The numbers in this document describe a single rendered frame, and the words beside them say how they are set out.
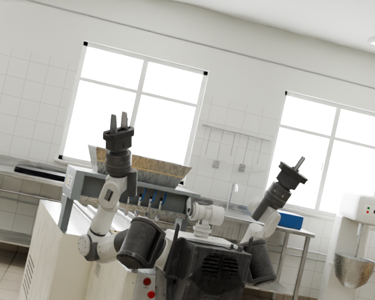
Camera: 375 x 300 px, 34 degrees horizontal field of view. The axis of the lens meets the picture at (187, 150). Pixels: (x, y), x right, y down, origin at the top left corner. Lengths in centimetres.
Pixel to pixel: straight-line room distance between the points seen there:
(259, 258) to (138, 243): 44
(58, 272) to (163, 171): 78
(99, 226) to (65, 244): 112
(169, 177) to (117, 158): 141
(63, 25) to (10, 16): 55
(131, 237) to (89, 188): 141
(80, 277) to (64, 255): 15
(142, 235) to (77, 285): 143
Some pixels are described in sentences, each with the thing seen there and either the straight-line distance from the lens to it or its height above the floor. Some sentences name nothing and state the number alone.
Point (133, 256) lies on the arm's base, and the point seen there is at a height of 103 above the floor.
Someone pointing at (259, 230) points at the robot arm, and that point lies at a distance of 235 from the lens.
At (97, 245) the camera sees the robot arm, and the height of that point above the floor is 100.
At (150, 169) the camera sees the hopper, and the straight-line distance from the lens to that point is 338.
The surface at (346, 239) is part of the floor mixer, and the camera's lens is 677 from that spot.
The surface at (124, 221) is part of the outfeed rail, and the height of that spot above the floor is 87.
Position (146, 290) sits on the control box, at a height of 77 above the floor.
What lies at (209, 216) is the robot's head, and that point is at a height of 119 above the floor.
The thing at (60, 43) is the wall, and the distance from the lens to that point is 665.
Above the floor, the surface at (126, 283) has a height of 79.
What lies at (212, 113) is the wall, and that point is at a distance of 672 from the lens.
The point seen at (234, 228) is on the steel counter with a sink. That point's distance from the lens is 622.
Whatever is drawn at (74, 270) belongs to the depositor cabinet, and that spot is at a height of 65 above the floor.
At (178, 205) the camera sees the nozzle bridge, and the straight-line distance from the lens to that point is 349.
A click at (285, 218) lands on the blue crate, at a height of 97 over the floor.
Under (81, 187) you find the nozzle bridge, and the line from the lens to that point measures 326.
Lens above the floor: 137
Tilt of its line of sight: 1 degrees up
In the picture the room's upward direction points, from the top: 12 degrees clockwise
